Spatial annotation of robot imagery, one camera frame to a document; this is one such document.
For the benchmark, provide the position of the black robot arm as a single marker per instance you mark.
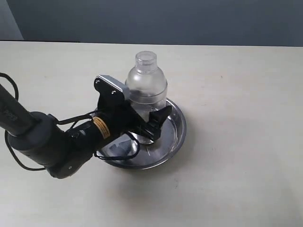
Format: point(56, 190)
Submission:
point(62, 147)

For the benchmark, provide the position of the clear plastic bottle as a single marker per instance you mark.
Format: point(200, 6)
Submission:
point(148, 85)

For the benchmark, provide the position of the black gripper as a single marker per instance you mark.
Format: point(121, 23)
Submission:
point(120, 117)

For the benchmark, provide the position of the round steel tray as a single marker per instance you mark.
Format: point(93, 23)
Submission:
point(172, 138)

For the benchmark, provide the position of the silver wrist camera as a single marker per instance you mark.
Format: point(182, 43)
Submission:
point(124, 89)

